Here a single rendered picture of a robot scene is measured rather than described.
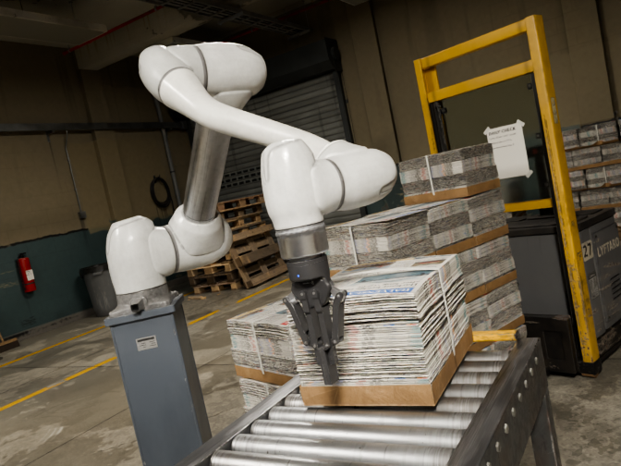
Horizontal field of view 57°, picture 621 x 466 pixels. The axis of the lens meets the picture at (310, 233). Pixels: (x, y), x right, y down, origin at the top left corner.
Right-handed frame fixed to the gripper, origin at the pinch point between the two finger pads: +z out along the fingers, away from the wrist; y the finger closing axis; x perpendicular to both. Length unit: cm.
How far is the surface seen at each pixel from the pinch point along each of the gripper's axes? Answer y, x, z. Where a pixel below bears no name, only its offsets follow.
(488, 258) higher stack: 15, -181, 17
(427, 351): -14.2, -13.2, 2.8
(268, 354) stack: 66, -68, 21
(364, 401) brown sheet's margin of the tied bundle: -0.6, -9.4, 11.4
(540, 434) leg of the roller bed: -25, -45, 35
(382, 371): -5.2, -10.6, 5.6
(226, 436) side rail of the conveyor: 24.0, 4.9, 13.0
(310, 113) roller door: 419, -764, -155
